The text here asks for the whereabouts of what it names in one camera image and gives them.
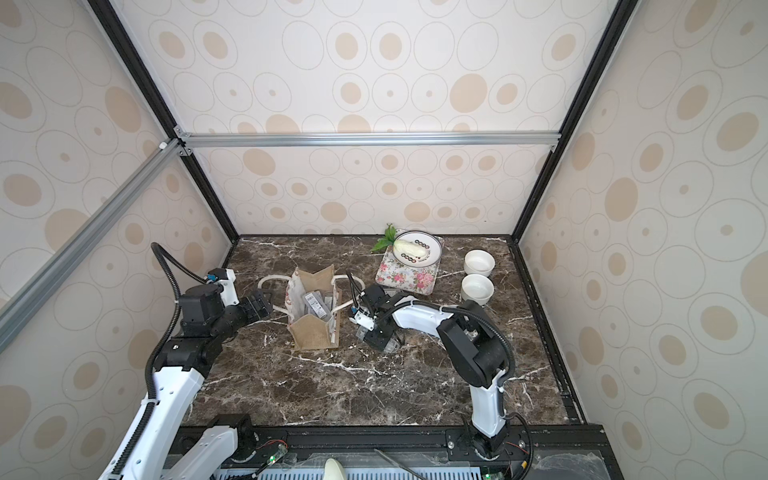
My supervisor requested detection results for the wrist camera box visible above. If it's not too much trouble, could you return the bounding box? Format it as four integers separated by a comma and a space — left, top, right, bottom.
350, 308, 375, 331
205, 268, 239, 306

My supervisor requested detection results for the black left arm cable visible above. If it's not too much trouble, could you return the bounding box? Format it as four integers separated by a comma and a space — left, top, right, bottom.
107, 242, 208, 480

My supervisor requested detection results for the floral square plate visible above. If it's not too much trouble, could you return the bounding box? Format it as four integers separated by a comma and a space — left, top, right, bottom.
375, 231, 444, 296

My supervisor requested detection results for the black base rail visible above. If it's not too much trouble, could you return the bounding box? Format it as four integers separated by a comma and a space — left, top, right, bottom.
207, 420, 623, 479

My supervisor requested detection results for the patterned canvas tote bag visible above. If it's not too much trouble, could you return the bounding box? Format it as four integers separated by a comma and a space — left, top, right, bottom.
257, 265, 352, 351

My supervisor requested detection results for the clear compass set case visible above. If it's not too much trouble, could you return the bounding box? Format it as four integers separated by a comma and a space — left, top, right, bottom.
383, 335, 403, 354
303, 290, 331, 320

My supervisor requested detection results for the white radish with leaves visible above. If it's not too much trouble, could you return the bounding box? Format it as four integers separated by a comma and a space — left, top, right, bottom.
372, 224, 428, 260

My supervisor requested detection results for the silver aluminium crossbar left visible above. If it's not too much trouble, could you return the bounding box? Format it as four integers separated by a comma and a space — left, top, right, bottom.
1, 139, 180, 349

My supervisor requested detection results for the black corner frame post right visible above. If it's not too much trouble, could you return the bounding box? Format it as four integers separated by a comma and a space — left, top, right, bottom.
511, 0, 639, 244

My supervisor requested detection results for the white bowl rear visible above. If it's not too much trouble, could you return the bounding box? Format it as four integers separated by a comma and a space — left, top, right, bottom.
464, 250, 496, 277

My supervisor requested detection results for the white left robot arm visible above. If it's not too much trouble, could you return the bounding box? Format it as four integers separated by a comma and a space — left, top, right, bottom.
101, 268, 273, 479

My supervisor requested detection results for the round patterned plate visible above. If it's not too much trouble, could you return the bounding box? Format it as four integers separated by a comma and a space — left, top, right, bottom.
392, 230, 442, 268

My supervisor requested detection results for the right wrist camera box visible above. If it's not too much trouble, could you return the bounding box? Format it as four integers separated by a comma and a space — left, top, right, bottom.
350, 308, 375, 331

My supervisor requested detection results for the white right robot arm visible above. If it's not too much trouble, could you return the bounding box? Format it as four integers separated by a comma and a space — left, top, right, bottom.
351, 284, 515, 440

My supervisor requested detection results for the silver aluminium crossbar rear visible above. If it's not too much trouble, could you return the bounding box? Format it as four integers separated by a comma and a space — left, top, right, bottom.
181, 130, 560, 148

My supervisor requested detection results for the white bowl front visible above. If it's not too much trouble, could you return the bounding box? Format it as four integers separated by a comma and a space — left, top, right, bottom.
460, 274, 495, 306

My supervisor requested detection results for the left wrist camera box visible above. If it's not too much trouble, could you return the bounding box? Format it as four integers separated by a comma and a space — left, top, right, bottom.
205, 268, 239, 306

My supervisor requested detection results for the black corner frame post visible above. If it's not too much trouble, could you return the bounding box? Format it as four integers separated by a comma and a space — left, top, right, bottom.
511, 0, 639, 244
87, 0, 240, 244

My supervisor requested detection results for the black corner frame post left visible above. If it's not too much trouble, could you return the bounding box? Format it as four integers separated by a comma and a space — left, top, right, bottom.
87, 0, 240, 244

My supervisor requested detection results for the silver aluminium crossbar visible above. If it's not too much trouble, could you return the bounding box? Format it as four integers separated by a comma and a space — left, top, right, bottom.
181, 130, 560, 148
1, 139, 180, 349

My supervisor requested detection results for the white bowl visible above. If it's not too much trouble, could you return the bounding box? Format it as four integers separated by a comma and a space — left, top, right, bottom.
460, 274, 495, 306
464, 250, 496, 277

